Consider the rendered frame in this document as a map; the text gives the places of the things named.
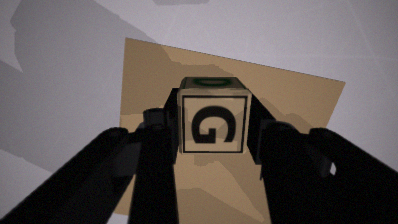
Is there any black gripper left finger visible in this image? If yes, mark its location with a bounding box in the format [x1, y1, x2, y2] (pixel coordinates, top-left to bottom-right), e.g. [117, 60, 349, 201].
[0, 88, 179, 224]

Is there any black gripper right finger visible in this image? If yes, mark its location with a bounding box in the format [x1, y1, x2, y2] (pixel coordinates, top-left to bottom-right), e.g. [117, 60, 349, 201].
[247, 89, 398, 224]

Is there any tan square mat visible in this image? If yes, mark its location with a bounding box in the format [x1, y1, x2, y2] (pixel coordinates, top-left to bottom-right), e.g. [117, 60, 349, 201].
[119, 38, 346, 224]

